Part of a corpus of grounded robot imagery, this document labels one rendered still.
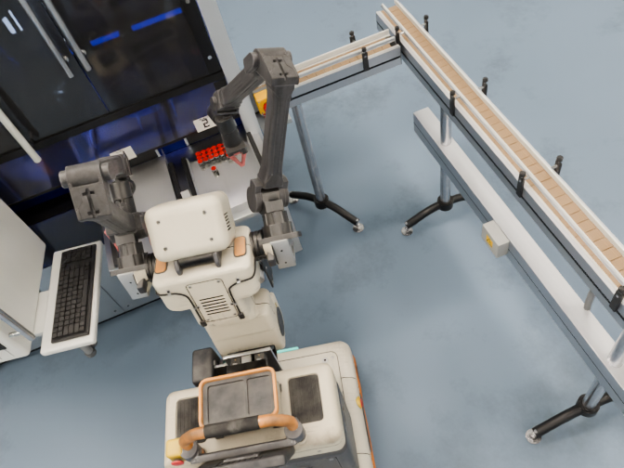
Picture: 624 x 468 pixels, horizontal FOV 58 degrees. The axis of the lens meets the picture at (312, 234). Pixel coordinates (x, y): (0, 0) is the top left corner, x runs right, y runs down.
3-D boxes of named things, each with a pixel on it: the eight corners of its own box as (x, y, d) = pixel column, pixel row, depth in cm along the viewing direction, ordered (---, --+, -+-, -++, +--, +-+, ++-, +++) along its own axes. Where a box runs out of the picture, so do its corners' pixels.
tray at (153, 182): (106, 177, 233) (101, 172, 230) (164, 154, 234) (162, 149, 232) (116, 238, 212) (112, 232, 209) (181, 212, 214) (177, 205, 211)
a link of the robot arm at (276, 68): (269, 66, 133) (306, 63, 137) (247, 45, 142) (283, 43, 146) (255, 218, 160) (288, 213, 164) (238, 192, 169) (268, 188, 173)
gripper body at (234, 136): (240, 136, 193) (233, 118, 188) (247, 151, 186) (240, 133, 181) (223, 143, 193) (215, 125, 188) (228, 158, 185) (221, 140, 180)
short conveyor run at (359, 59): (256, 123, 241) (246, 95, 228) (247, 102, 250) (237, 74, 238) (403, 66, 245) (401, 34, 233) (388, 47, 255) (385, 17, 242)
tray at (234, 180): (188, 163, 228) (186, 158, 226) (249, 140, 230) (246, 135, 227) (207, 224, 208) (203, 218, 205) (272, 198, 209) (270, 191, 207)
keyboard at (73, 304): (63, 253, 223) (59, 250, 221) (97, 244, 222) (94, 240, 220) (52, 344, 198) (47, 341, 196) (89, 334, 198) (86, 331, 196)
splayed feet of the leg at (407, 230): (398, 227, 299) (396, 212, 288) (483, 192, 302) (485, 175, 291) (405, 239, 294) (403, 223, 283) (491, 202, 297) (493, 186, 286)
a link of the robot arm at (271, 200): (267, 218, 156) (285, 214, 159) (260, 182, 156) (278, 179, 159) (256, 222, 165) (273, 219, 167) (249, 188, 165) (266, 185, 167)
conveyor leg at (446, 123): (433, 204, 295) (431, 89, 234) (448, 198, 295) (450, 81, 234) (441, 216, 289) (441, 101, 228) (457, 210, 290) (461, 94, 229)
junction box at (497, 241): (480, 237, 233) (482, 224, 226) (491, 232, 233) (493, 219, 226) (496, 258, 226) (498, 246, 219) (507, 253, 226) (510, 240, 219)
